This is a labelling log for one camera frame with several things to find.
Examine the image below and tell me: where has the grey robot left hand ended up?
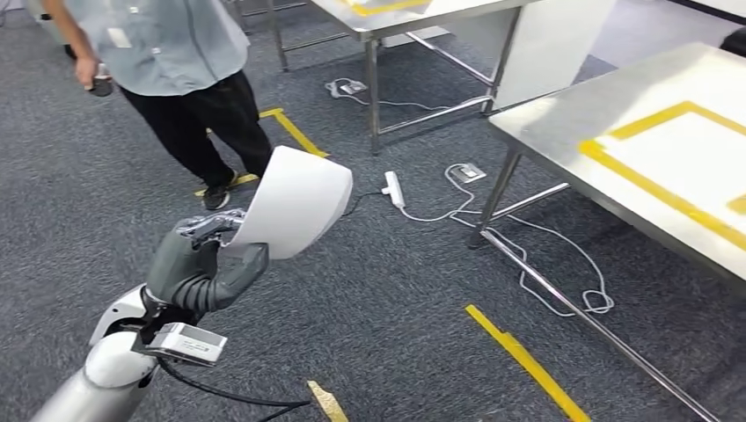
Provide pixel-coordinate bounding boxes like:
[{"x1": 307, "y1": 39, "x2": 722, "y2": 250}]
[{"x1": 145, "y1": 209, "x2": 270, "y2": 313}]

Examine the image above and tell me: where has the person's right hand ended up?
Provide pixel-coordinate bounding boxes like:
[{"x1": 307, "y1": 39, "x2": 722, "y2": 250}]
[{"x1": 74, "y1": 55, "x2": 100, "y2": 91}]

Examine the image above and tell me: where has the white curved plastic part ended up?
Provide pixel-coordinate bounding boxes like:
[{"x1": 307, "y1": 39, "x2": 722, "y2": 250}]
[{"x1": 223, "y1": 145, "x2": 355, "y2": 261}]

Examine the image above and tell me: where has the steel workbench table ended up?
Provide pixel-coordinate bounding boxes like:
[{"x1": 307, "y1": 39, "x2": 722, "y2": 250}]
[{"x1": 465, "y1": 41, "x2": 746, "y2": 422}]

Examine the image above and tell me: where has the yellow tape on workbench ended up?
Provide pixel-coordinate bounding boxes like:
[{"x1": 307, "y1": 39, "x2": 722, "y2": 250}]
[{"x1": 578, "y1": 100, "x2": 746, "y2": 252}]

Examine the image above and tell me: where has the person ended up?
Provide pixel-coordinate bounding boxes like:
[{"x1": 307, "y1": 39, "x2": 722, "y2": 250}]
[{"x1": 40, "y1": 0, "x2": 275, "y2": 212}]

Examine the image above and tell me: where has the yellow floor tape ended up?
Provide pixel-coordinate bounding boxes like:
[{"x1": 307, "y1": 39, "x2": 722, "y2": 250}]
[
  {"x1": 464, "y1": 303, "x2": 593, "y2": 422},
  {"x1": 194, "y1": 107, "x2": 331, "y2": 198}
]

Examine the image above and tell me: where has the torn yellow tape piece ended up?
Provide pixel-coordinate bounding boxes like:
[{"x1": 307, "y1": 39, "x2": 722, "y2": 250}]
[{"x1": 307, "y1": 380, "x2": 349, "y2": 422}]

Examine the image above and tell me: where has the white power strip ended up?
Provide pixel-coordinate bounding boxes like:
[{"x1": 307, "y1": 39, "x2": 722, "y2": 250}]
[{"x1": 381, "y1": 170, "x2": 406, "y2": 209}]

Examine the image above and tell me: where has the yellow tape on steel table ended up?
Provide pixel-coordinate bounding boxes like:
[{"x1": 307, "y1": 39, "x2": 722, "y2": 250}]
[{"x1": 343, "y1": 0, "x2": 433, "y2": 18}]

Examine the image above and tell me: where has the white table side panel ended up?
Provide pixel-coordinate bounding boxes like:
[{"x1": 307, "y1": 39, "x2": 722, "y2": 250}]
[{"x1": 492, "y1": 0, "x2": 619, "y2": 112}]

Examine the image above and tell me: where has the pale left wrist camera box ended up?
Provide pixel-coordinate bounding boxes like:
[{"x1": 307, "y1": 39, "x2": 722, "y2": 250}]
[{"x1": 143, "y1": 322, "x2": 229, "y2": 368}]

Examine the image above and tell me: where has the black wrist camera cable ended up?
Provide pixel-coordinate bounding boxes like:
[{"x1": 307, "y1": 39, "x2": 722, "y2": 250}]
[{"x1": 157, "y1": 358, "x2": 313, "y2": 422}]

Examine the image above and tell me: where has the thin black cable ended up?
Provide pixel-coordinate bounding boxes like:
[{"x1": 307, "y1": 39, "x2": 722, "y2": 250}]
[{"x1": 340, "y1": 191, "x2": 386, "y2": 218}]

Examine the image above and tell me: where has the white cable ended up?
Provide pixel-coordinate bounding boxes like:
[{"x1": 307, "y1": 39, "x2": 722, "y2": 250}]
[
  {"x1": 399, "y1": 163, "x2": 616, "y2": 318},
  {"x1": 324, "y1": 76, "x2": 494, "y2": 112}
]

